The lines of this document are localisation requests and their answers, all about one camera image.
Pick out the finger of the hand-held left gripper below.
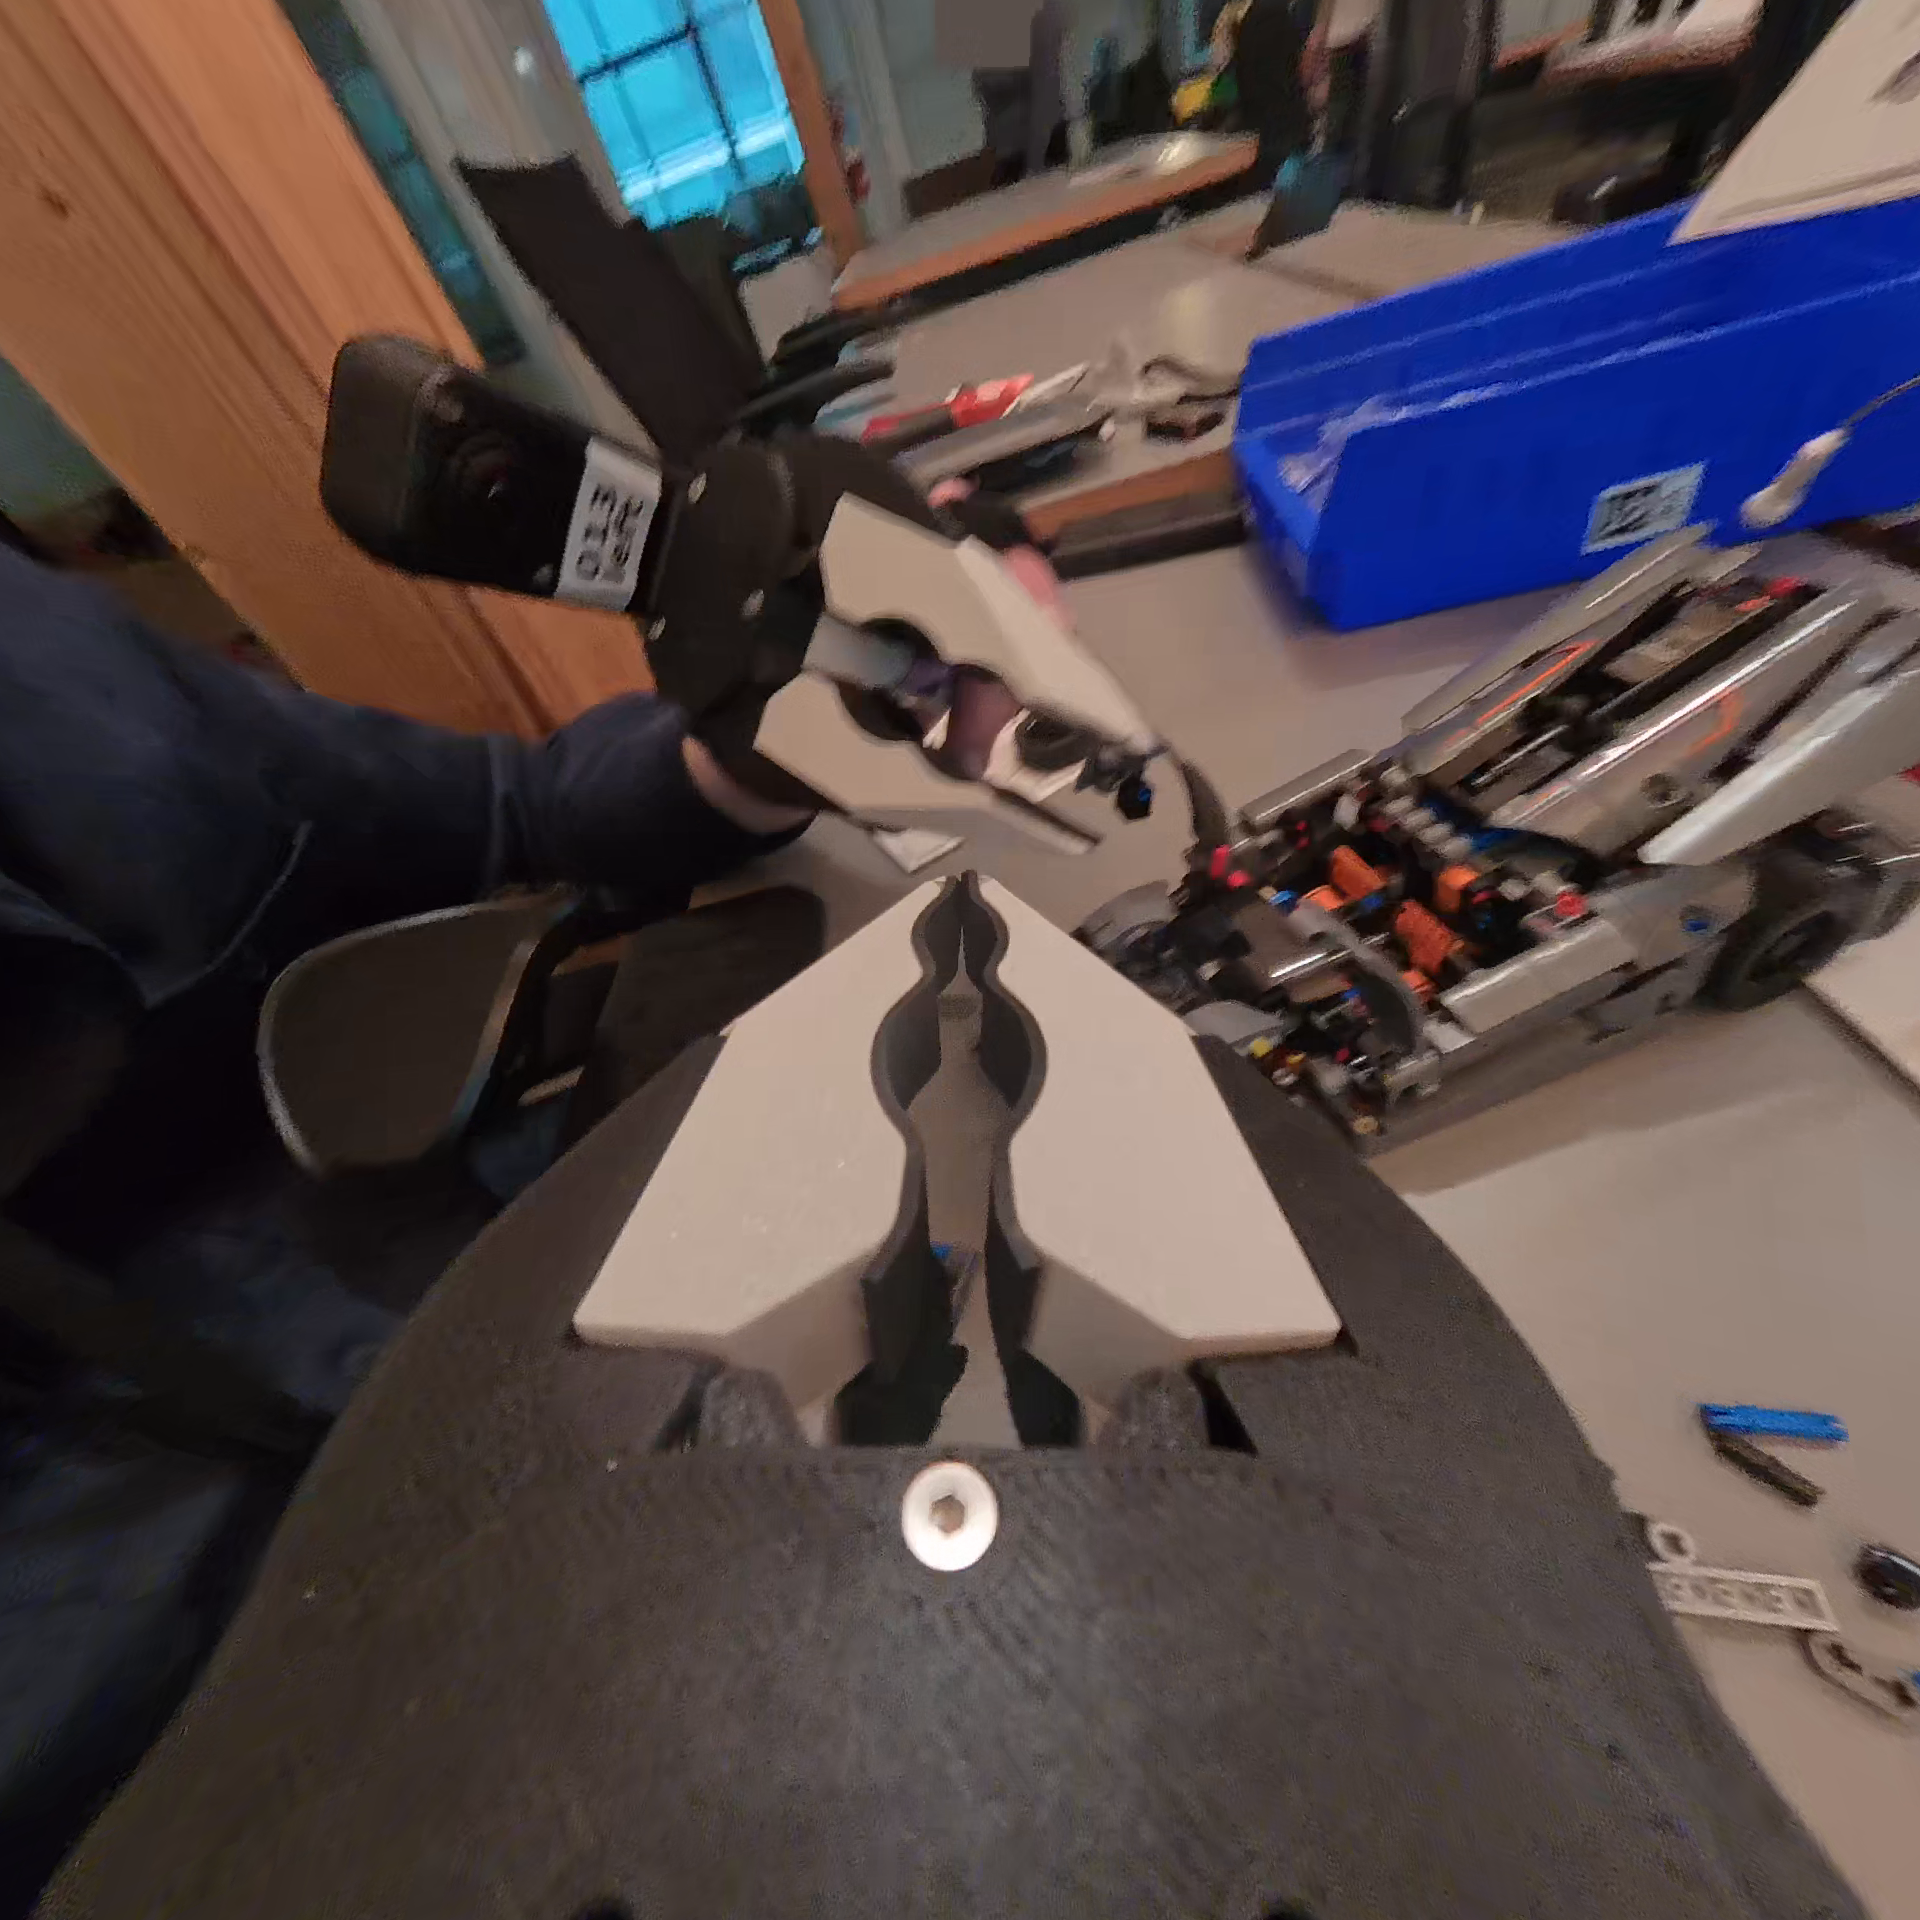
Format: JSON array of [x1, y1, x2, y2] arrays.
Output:
[[811, 486, 1169, 761], [743, 665, 1110, 854]]

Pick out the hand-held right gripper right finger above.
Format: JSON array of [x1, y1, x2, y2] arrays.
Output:
[[971, 863, 1343, 1449]]

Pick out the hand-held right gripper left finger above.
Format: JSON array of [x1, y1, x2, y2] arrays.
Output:
[[571, 873, 960, 1449]]

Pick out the grey lego car model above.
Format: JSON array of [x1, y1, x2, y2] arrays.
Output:
[[1071, 520, 1920, 1156]]

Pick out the person's left forearm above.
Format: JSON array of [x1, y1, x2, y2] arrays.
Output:
[[280, 689, 825, 918]]

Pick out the scattered small lego parts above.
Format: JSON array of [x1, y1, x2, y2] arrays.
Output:
[[1645, 1394, 1920, 1720]]

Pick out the person's left hand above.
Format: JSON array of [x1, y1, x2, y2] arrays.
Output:
[[682, 479, 1071, 837]]

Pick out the red black hand tool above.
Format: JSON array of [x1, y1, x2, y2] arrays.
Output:
[[862, 380, 1053, 455]]

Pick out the wood edged background table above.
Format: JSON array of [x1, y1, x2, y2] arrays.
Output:
[[831, 329, 1262, 581]]

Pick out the black chair armrest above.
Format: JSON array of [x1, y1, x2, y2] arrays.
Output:
[[255, 882, 825, 1170]]

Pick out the wooden background desk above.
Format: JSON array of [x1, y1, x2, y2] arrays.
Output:
[[831, 128, 1262, 313]]

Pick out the crumpled clear plastic bags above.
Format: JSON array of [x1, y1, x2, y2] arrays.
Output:
[[1278, 397, 1447, 500]]

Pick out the large window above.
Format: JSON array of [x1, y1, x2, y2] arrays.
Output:
[[541, 0, 799, 228]]

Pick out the blue plastic bin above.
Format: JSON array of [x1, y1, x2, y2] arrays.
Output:
[[1232, 193, 1920, 637]]

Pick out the open instruction booklet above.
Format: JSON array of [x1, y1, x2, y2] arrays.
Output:
[[1673, 0, 1920, 248]]

